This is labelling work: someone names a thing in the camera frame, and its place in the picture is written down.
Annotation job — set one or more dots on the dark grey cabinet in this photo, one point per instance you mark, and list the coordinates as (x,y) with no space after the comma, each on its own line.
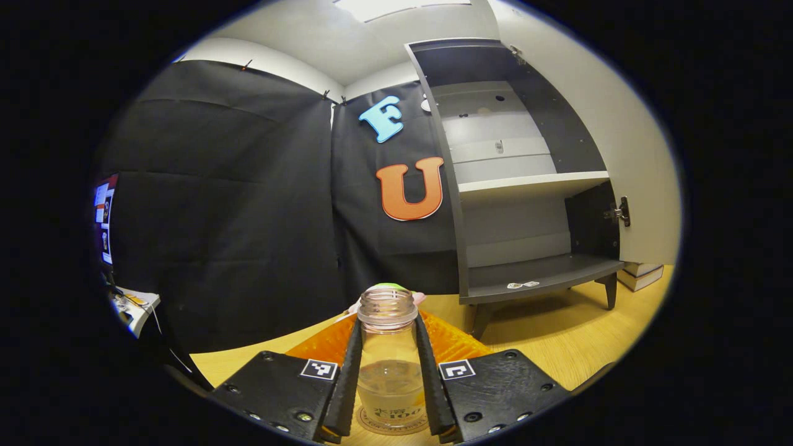
(526,272)

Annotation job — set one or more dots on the computer monitor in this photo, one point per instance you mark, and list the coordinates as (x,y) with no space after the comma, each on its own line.
(104,217)

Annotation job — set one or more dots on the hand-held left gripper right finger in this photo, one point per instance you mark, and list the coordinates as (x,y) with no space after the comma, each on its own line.
(430,384)

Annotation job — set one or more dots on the clear plastic bottle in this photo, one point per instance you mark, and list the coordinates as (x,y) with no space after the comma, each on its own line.
(390,384)

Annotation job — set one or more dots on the round brown coaster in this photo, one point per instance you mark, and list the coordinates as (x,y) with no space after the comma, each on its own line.
(391,432)

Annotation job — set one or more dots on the black backdrop cloth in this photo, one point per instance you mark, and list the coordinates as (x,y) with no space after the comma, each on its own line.
(235,217)

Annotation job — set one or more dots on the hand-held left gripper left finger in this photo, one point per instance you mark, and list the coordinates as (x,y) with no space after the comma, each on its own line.
(351,384)

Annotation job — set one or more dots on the pink plush toy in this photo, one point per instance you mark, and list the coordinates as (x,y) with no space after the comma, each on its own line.
(420,298)

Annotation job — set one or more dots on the white book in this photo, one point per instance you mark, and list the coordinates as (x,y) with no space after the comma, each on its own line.
(644,269)

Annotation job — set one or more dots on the book with tan cover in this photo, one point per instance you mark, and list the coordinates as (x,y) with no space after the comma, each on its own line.
(641,282)

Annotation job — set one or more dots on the large ceiling light panel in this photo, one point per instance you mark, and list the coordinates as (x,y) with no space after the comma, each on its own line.
(396,7)

